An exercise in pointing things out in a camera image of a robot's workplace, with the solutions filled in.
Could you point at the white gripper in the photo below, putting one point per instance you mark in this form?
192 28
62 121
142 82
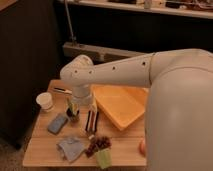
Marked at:
82 96

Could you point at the dark red grape bunch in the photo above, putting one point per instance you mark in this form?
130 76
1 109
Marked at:
96 144

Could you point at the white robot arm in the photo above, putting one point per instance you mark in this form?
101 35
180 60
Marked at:
179 111

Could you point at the striped black white object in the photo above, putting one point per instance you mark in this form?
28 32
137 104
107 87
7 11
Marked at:
91 123

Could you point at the small dark green cup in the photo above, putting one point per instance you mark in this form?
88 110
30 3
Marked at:
72 111

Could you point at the yellow plastic bin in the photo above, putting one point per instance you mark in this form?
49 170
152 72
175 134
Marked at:
123 105

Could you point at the blue sponge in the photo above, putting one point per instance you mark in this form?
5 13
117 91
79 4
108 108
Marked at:
57 124

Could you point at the grey folded cloth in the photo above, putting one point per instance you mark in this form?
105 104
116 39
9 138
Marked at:
71 148

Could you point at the white paper cup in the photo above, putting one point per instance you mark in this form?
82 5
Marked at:
45 101

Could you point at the orange peach fruit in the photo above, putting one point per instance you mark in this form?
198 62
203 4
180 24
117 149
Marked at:
142 147

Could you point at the metal pole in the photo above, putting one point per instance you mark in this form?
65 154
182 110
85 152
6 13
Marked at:
72 36

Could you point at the cluttered white shelf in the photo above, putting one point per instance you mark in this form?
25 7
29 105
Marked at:
140 8

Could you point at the black white handled utensil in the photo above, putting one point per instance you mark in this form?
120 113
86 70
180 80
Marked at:
65 91

